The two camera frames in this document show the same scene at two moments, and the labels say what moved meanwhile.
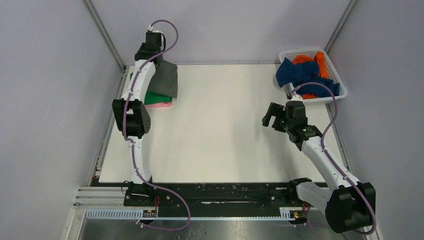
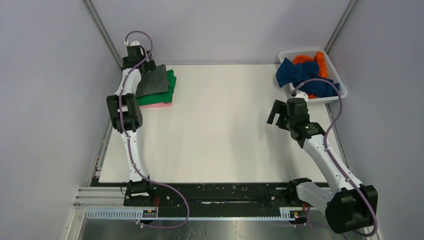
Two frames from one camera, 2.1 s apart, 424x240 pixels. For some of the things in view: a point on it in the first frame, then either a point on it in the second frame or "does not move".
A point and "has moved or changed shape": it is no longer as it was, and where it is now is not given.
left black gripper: [142, 47] → [148, 65]
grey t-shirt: [165, 80] has moved or changed shape
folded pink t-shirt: [159, 105] does not move
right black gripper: [276, 110] does not move
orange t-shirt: [319, 57] does not move
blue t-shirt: [303, 71] does not move
